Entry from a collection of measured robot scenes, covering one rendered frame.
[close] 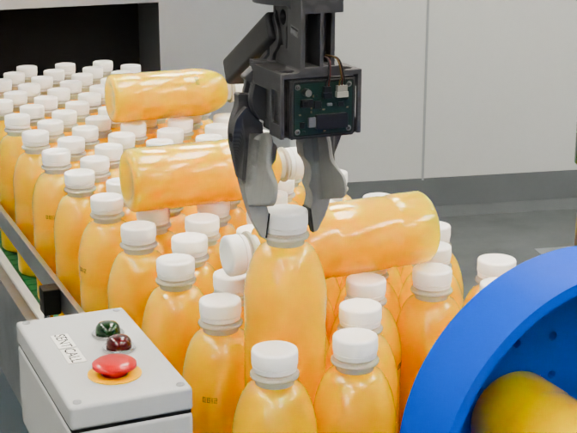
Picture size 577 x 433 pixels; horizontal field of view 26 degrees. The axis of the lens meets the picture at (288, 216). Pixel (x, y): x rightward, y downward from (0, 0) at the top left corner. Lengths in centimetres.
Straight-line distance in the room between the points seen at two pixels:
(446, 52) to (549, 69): 48
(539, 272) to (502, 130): 462
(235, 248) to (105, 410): 24
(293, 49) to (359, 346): 25
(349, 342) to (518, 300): 23
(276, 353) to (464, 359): 22
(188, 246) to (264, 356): 32
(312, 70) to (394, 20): 428
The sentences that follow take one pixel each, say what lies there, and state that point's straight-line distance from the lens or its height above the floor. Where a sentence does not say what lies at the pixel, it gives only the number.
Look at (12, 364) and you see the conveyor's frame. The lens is 190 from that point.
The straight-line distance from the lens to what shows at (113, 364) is 102.
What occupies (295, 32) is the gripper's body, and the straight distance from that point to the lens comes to 98.
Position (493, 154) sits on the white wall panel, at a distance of 551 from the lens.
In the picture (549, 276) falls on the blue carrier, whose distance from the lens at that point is 88.
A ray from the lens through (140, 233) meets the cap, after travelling 137.
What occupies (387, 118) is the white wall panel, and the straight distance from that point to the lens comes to 532.
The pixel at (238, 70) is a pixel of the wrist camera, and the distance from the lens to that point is 109.
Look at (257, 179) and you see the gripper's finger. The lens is 104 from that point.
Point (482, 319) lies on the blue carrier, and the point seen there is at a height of 120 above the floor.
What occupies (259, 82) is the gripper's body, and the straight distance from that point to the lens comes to 101.
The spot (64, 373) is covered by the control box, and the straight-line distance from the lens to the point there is 104.
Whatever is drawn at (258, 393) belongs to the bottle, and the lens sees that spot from 104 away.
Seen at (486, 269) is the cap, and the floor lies 111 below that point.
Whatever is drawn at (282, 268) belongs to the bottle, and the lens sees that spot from 106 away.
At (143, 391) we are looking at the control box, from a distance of 100.
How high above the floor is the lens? 151
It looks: 16 degrees down
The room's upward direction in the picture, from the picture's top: straight up
